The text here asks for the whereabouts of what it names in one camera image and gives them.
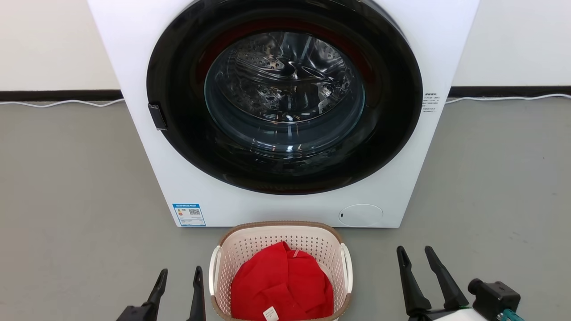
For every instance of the small printed text sticker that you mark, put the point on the small printed text sticker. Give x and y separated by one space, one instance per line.
430 102

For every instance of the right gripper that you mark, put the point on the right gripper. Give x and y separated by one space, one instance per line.
446 315

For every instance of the blue energy label sticker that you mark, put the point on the blue energy label sticker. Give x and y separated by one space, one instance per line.
189 215

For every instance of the round white filter cover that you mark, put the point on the round white filter cover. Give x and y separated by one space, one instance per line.
361 215

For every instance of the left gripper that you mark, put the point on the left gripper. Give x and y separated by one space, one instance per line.
136 314

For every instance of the steel washer drum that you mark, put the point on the steel washer drum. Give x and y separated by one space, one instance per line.
285 89

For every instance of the white front-load washing machine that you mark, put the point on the white front-load washing machine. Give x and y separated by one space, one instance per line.
410 196

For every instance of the white perforated laundry basket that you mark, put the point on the white perforated laundry basket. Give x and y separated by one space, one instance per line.
276 234

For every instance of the red garment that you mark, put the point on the red garment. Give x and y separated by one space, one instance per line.
285 285

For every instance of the white garment care tag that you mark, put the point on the white garment care tag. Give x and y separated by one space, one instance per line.
270 314

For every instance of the round black glass washer door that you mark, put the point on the round black glass washer door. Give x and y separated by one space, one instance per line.
178 142

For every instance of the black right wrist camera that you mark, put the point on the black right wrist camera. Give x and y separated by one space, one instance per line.
495 296

